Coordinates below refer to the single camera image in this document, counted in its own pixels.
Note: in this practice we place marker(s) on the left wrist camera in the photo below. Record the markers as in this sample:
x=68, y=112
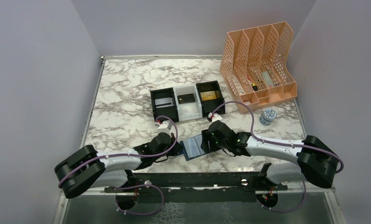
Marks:
x=165, y=127

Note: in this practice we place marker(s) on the grey box in organizer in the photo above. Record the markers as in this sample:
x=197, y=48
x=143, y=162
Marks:
x=266, y=76

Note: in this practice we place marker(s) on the navy blue card holder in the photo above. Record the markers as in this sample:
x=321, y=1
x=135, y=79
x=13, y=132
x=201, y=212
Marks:
x=192, y=147

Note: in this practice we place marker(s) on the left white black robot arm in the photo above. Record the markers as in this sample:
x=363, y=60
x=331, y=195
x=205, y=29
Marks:
x=89, y=168

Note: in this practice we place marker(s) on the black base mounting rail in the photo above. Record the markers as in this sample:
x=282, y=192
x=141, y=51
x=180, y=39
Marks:
x=245, y=180

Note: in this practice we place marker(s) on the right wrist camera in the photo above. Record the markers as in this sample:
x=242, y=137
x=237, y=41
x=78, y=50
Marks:
x=213, y=117

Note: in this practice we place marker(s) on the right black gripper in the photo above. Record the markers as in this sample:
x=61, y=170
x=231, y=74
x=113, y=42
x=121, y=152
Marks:
x=206, y=143

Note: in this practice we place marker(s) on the gold credit card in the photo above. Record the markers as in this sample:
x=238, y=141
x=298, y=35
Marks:
x=208, y=95

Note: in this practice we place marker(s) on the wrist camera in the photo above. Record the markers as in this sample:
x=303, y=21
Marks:
x=165, y=127
x=213, y=117

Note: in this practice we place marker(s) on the black credit card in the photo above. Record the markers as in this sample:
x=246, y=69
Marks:
x=186, y=98

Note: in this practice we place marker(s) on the small white blue jar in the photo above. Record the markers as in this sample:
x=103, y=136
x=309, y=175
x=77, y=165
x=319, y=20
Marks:
x=268, y=116

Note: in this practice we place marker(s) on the yellow black item in organizer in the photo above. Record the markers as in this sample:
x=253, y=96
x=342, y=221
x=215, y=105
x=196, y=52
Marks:
x=254, y=87

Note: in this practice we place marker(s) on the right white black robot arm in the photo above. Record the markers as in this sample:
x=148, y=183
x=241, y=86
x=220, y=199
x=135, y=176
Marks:
x=303, y=160

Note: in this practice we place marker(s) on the silver credit card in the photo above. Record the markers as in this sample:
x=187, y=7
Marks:
x=163, y=102

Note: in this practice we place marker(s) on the black white three-compartment tray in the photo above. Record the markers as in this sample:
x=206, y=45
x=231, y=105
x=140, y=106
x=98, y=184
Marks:
x=189, y=111

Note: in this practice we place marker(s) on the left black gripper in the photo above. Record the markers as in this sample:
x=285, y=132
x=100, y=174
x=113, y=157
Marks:
x=174, y=149

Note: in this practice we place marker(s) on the orange plastic file organizer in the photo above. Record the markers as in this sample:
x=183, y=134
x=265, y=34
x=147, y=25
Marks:
x=249, y=52

